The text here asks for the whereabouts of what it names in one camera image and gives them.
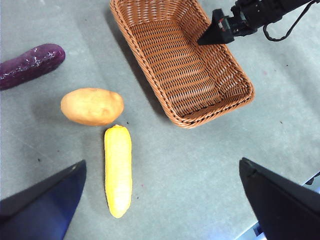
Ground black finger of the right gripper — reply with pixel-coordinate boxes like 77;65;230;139
197;8;236;46

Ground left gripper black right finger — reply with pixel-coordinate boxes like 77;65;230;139
239;157;320;240

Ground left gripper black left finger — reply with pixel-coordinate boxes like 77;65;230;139
0;159;87;240

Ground brown wicker basket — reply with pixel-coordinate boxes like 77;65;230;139
109;0;256;130

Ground yellow corn cob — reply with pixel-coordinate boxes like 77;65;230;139
104;124;133;219

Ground brown potato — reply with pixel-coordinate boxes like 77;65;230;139
60;87;125;127

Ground purple eggplant with green stem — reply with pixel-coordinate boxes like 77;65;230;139
0;43;66;91

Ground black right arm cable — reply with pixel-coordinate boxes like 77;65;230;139
262;0;317;42

